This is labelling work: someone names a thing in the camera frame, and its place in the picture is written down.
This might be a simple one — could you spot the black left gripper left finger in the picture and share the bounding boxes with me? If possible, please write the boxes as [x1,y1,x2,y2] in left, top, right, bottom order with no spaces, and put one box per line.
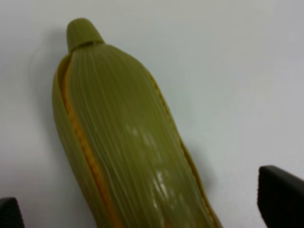
[0,197,25,228]

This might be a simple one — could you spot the toy corn cob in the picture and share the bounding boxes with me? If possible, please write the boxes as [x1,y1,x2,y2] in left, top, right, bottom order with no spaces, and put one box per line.
[52,18,221,228]

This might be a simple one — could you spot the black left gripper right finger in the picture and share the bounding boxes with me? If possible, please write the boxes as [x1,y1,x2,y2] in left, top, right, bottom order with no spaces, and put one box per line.
[257,165,304,228]

